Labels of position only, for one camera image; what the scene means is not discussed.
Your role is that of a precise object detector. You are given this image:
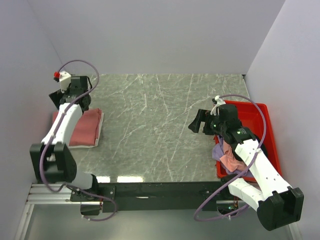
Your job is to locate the folded white t shirt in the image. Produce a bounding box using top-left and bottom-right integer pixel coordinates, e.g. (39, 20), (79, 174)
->
(69, 108), (104, 149)

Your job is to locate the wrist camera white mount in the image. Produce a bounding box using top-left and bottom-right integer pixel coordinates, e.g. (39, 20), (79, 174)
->
(210, 95), (226, 116)
(53, 71), (72, 93)

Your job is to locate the red plastic bin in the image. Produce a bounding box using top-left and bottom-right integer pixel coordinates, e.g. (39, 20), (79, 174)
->
(226, 100), (282, 175)

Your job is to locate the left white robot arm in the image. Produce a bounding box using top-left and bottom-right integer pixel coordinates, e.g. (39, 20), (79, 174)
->
(29, 75), (100, 201)

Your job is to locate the light pink t shirt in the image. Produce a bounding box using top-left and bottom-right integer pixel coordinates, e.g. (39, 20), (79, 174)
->
(219, 141), (247, 173)

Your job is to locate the dark pink t shirt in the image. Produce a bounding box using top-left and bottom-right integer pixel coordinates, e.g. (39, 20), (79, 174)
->
(47, 105), (104, 148)

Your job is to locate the aluminium frame rail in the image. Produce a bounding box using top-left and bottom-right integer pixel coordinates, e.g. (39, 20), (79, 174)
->
(26, 183), (76, 205)

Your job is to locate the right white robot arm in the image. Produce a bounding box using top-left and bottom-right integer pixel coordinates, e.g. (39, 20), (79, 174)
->
(188, 102), (304, 231)

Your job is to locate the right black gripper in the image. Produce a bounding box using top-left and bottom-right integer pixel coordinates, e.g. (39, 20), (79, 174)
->
(188, 109), (227, 136)

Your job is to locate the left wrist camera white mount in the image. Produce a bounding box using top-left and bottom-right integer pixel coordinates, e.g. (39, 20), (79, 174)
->
(53, 71), (72, 93)

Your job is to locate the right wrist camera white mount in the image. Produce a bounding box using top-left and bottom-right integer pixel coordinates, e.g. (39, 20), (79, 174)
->
(210, 95), (226, 116)

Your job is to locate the lavender t shirt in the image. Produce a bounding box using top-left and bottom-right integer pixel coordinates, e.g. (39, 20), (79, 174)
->
(212, 136), (240, 179)

